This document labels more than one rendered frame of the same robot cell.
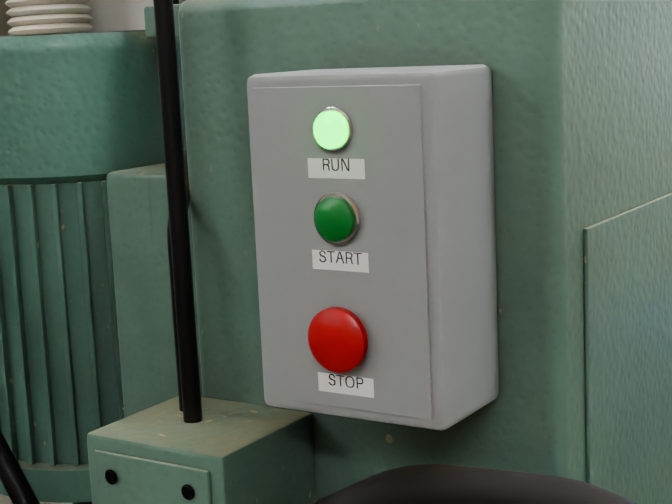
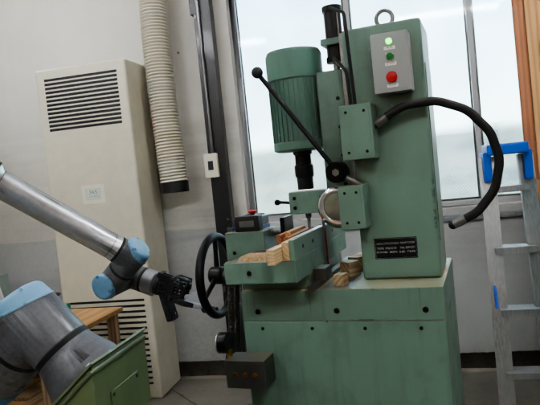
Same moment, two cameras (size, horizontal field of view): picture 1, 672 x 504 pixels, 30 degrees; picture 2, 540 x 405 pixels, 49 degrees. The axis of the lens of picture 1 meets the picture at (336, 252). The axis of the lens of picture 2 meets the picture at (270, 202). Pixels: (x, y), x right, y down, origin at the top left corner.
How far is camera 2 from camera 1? 1.20 m
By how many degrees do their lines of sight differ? 14
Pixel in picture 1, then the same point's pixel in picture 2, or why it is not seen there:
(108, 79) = (312, 55)
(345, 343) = (394, 75)
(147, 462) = (353, 107)
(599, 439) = not seen: hidden behind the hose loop
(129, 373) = (322, 115)
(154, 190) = (329, 74)
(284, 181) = (378, 51)
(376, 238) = (398, 58)
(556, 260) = (423, 64)
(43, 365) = (300, 116)
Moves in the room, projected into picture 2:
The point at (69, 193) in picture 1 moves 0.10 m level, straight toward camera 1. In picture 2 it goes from (305, 79) to (321, 72)
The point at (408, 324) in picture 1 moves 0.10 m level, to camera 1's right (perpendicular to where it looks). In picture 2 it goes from (404, 71) to (439, 69)
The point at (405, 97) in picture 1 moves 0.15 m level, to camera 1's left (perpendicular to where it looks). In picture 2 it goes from (402, 33) to (349, 36)
